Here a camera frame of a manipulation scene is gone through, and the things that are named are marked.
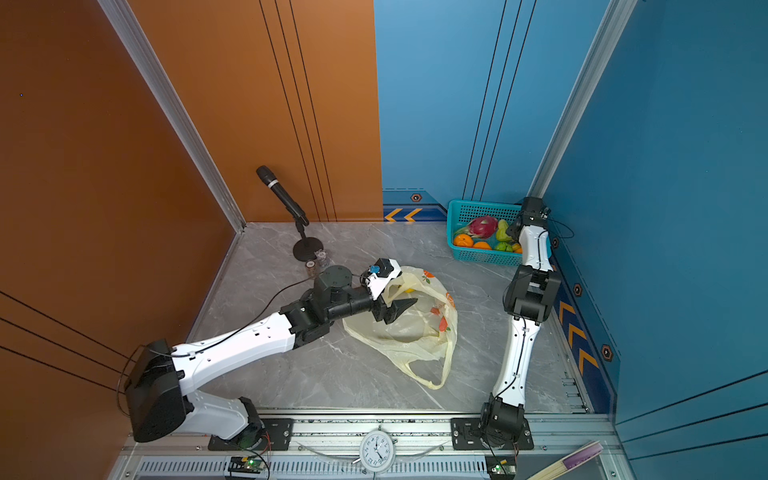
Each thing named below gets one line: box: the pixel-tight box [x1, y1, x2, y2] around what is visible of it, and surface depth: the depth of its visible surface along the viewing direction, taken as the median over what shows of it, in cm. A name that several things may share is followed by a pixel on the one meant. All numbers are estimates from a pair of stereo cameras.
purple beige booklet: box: [527, 440, 604, 480], surface depth 71 cm
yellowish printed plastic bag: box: [342, 266, 458, 390], surface depth 81 cm
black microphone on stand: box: [256, 165, 324, 262], surface depth 98 cm
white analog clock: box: [359, 425, 396, 472], surface depth 70 cm
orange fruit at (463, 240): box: [453, 234, 474, 248], surface depth 111 cm
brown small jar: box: [305, 260, 319, 278], surface depth 102 cm
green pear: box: [496, 219, 512, 242], surface depth 113 cm
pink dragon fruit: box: [454, 215, 499, 239], surface depth 114 cm
